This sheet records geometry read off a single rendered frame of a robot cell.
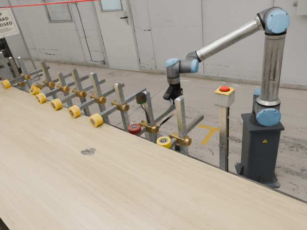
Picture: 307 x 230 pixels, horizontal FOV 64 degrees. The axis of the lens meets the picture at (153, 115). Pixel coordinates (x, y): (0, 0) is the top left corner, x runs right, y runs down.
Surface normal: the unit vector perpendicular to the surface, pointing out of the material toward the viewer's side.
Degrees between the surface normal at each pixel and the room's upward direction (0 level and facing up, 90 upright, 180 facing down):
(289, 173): 0
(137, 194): 0
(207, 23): 90
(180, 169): 0
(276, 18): 83
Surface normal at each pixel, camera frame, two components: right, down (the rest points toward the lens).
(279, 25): -0.25, 0.40
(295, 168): -0.14, -0.86
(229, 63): -0.55, 0.48
